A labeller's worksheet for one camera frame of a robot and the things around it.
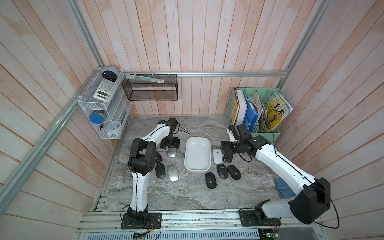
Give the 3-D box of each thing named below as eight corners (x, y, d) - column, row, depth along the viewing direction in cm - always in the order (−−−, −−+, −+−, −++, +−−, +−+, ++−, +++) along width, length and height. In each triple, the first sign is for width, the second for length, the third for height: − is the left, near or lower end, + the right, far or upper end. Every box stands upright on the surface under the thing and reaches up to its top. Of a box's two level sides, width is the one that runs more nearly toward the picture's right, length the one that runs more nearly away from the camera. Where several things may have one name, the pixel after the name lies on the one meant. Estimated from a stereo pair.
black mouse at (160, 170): (154, 178, 89) (154, 176, 88) (156, 164, 95) (156, 163, 93) (164, 178, 89) (164, 176, 88) (166, 164, 95) (165, 163, 93)
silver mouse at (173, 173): (170, 183, 88) (169, 182, 86) (166, 166, 94) (166, 165, 93) (179, 180, 89) (179, 179, 87) (175, 164, 95) (175, 162, 94)
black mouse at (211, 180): (206, 188, 86) (206, 187, 84) (205, 173, 91) (205, 172, 89) (216, 188, 86) (217, 187, 84) (214, 173, 91) (215, 172, 89)
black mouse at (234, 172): (235, 181, 88) (236, 179, 86) (225, 168, 93) (226, 166, 91) (241, 177, 90) (243, 175, 87) (231, 165, 95) (232, 162, 93)
